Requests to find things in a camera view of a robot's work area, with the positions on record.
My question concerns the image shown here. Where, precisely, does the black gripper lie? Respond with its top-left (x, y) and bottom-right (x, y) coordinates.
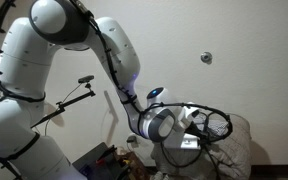
top-left (187, 122), bottom-right (209, 141)

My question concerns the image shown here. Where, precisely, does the black power cord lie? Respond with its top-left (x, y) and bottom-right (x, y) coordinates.
top-left (159, 111), bottom-right (233, 180)

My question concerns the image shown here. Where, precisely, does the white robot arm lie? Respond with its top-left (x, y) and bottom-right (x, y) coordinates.
top-left (0, 0), bottom-right (200, 180)

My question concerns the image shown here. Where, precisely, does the striped cloth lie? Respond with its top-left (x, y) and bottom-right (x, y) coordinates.
top-left (194, 116), bottom-right (228, 136)

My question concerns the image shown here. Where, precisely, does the black case on floor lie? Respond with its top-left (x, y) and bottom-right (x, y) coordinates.
top-left (73, 142), bottom-right (131, 180)

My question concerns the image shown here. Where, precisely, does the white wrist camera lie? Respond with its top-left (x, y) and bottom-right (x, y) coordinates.
top-left (180, 133), bottom-right (200, 150)

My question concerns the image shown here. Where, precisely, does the round metal wall fixture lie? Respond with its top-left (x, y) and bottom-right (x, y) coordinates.
top-left (200, 52), bottom-right (213, 64)

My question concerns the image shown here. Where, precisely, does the black external camera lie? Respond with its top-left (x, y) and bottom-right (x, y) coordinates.
top-left (78, 75), bottom-right (94, 84)

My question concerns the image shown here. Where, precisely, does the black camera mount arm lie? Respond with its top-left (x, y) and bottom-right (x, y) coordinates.
top-left (32, 83), bottom-right (95, 128)

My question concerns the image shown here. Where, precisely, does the black robot cable conduit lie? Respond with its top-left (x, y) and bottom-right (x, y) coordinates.
top-left (0, 0), bottom-right (233, 144)

